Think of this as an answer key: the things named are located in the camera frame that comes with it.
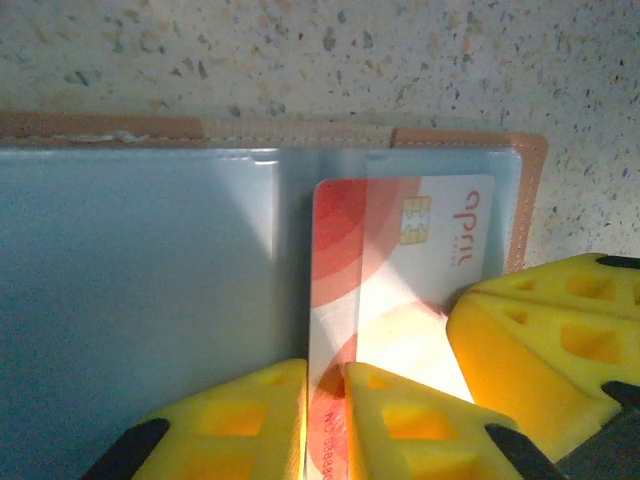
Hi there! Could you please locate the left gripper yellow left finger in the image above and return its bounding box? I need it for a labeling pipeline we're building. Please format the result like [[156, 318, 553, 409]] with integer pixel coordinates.
[[82, 358, 309, 480]]

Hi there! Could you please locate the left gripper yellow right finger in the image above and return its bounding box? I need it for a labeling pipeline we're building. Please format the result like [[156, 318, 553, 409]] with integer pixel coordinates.
[[344, 362, 569, 480]]

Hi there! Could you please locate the red white card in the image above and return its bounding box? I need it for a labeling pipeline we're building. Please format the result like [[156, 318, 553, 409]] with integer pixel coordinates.
[[303, 173, 496, 480]]

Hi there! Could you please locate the tan leather card holder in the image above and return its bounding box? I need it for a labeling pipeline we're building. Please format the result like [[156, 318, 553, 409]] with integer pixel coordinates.
[[0, 110, 549, 480]]

